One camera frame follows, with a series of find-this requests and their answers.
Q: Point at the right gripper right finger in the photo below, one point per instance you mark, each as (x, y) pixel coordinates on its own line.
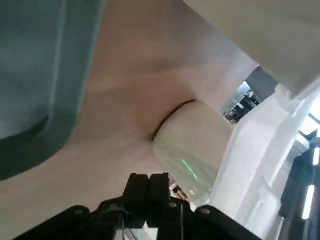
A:
(158, 190)

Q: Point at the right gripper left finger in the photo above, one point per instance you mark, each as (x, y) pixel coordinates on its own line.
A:
(136, 190)

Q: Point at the white container with clear lid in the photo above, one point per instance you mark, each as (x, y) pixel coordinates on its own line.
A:
(250, 175)

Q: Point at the small cream lidded bin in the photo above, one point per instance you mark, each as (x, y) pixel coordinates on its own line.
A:
(190, 140)

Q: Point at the dark grey square tray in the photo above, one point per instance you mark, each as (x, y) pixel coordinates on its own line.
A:
(37, 62)

